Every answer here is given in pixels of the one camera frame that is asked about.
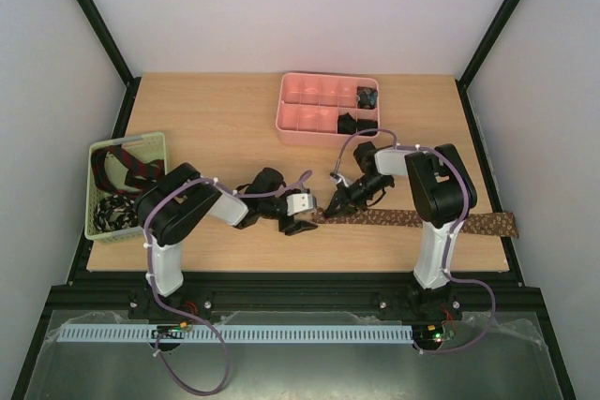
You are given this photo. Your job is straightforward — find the brown floral tie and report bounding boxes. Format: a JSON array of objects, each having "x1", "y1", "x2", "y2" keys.
[{"x1": 312, "y1": 208, "x2": 519, "y2": 238}]

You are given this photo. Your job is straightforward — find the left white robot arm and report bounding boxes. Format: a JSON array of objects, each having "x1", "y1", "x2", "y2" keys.
[{"x1": 129, "y1": 163, "x2": 317, "y2": 322}]

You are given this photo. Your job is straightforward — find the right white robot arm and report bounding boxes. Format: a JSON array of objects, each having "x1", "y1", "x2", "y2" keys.
[{"x1": 321, "y1": 141, "x2": 477, "y2": 319}]

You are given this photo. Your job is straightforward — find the rolled black tie right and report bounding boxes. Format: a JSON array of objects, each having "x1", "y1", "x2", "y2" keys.
[{"x1": 356, "y1": 119, "x2": 379, "y2": 136}]

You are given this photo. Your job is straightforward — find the rolled black tie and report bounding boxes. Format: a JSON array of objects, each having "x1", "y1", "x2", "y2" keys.
[
  {"x1": 356, "y1": 119, "x2": 379, "y2": 136},
  {"x1": 337, "y1": 112, "x2": 357, "y2": 135}
]

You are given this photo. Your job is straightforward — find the rolled black tie left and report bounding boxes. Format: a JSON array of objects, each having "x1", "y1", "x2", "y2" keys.
[{"x1": 337, "y1": 112, "x2": 357, "y2": 135}]

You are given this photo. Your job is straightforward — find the rolled blue patterned tie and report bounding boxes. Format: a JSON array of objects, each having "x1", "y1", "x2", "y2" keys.
[{"x1": 356, "y1": 86, "x2": 379, "y2": 110}]

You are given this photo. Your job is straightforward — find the pink compartment organizer box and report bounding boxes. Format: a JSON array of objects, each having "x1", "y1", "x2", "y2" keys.
[{"x1": 276, "y1": 72, "x2": 381, "y2": 148}]

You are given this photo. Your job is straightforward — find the green perforated basket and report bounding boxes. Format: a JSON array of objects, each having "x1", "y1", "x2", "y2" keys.
[{"x1": 84, "y1": 132, "x2": 169, "y2": 244}]

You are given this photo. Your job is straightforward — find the black white patterned tie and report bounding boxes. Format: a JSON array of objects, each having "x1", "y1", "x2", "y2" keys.
[{"x1": 93, "y1": 195, "x2": 138, "y2": 232}]

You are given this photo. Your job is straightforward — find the red black striped tie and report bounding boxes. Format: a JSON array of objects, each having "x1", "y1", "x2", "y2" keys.
[{"x1": 90, "y1": 145, "x2": 166, "y2": 198}]

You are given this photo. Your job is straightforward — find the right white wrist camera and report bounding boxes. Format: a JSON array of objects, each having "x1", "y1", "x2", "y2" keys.
[{"x1": 330, "y1": 172, "x2": 353, "y2": 187}]

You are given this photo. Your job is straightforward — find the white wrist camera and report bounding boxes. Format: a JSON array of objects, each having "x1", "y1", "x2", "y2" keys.
[
  {"x1": 286, "y1": 191, "x2": 317, "y2": 216},
  {"x1": 330, "y1": 172, "x2": 353, "y2": 187}
]

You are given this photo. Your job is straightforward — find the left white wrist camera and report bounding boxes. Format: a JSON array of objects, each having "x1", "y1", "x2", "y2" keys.
[{"x1": 286, "y1": 191, "x2": 317, "y2": 216}]

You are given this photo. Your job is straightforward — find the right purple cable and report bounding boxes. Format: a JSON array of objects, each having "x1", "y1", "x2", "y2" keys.
[{"x1": 331, "y1": 128, "x2": 497, "y2": 356}]

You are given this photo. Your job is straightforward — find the purple cable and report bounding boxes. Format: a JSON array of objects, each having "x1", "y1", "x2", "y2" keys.
[
  {"x1": 142, "y1": 169, "x2": 313, "y2": 394},
  {"x1": 331, "y1": 128, "x2": 497, "y2": 356}
]

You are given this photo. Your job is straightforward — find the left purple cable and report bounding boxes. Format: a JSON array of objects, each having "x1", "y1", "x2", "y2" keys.
[{"x1": 142, "y1": 169, "x2": 313, "y2": 394}]

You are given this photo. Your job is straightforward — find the black aluminium frame rail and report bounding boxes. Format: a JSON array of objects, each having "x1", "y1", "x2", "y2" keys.
[{"x1": 43, "y1": 273, "x2": 548, "y2": 321}]

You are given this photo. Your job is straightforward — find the light blue cable duct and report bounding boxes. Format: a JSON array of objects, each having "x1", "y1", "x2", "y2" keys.
[{"x1": 57, "y1": 324, "x2": 413, "y2": 345}]

